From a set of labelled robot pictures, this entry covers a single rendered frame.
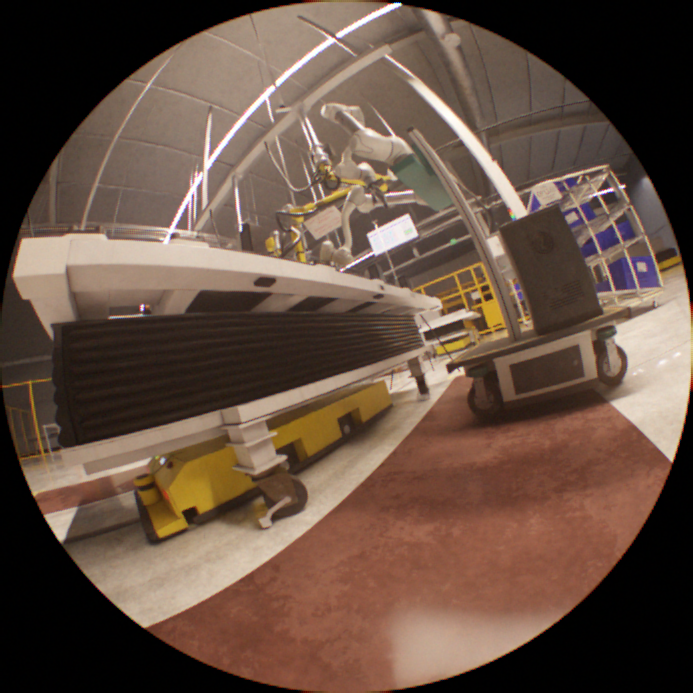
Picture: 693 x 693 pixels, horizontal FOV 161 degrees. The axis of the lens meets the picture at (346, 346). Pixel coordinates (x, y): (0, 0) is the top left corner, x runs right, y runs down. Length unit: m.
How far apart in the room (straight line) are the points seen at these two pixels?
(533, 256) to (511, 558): 1.08
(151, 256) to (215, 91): 9.86
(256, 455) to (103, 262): 0.66
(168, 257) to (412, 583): 0.86
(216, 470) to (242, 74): 10.23
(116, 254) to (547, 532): 1.05
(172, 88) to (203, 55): 1.47
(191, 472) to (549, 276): 1.63
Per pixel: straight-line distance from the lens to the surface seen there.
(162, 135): 11.06
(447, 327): 6.24
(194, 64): 10.08
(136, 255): 0.62
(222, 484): 1.06
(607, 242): 3.28
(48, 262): 0.62
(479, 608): 0.51
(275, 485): 0.86
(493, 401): 1.28
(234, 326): 1.01
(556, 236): 1.25
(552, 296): 1.19
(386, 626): 0.51
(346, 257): 1.96
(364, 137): 1.48
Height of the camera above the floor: 0.45
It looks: 5 degrees up
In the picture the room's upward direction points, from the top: 16 degrees counter-clockwise
